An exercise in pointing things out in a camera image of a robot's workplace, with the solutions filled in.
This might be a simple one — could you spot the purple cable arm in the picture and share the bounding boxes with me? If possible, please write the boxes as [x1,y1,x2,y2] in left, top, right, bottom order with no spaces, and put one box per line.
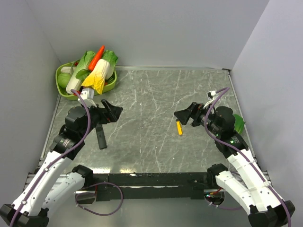
[203,87,292,227]
[8,89,91,227]

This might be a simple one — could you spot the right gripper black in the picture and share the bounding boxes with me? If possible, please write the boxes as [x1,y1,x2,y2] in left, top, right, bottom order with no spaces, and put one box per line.
[174,102,222,136]

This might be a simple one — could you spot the yellow white napa cabbage toy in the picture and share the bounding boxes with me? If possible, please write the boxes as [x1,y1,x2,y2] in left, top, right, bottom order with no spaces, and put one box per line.
[82,59,110,95]

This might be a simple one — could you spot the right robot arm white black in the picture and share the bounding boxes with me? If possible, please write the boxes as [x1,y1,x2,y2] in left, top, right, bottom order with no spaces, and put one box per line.
[174,102,295,227]

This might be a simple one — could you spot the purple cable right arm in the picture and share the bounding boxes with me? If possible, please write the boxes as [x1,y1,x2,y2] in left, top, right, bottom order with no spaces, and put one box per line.
[203,87,292,227]

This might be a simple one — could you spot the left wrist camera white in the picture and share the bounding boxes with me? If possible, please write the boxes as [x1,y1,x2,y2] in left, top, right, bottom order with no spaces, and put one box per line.
[78,88,97,108]

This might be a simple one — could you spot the green lettuce toy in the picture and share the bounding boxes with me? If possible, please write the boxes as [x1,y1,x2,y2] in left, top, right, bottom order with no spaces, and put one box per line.
[102,50,118,80]

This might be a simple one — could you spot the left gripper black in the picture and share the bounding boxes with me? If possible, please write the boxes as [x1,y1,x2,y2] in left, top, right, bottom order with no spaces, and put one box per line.
[80,98,122,138]

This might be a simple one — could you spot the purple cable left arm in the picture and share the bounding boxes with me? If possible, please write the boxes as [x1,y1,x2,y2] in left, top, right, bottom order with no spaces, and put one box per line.
[8,89,91,227]

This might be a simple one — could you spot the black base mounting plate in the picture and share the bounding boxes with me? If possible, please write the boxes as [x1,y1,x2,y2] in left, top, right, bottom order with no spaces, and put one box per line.
[92,172,217,201]

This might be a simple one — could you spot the orange toy carrot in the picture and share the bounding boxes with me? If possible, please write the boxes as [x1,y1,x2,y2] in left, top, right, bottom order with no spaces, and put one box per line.
[88,45,105,71]

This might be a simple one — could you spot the green white bok choy toy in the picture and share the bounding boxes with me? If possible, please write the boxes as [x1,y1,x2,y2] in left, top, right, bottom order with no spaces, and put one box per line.
[66,51,95,95]

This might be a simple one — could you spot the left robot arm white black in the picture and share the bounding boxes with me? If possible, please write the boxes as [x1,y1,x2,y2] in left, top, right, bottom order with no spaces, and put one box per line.
[0,100,123,227]

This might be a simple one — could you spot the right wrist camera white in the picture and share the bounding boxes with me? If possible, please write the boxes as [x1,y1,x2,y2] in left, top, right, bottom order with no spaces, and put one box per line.
[203,90,218,109]

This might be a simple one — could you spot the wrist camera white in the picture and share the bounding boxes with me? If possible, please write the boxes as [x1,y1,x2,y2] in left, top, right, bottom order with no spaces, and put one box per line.
[203,90,218,109]
[78,88,97,108]

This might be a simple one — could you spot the yellow handled screwdriver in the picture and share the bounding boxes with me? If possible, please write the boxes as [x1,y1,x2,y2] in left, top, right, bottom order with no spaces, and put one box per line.
[176,119,183,136]

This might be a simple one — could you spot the white mushroom toy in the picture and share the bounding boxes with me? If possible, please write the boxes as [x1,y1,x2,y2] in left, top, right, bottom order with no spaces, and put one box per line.
[61,66,76,74]

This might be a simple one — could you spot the bok choy toy on table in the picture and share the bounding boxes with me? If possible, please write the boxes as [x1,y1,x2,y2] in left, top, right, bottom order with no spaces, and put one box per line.
[233,114,245,134]

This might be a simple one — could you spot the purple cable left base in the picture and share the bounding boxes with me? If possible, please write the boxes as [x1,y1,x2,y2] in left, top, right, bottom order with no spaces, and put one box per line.
[74,182,124,216]

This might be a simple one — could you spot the round green cabbage toy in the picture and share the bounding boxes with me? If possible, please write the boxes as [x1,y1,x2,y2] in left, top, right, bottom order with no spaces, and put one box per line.
[57,73,71,88]

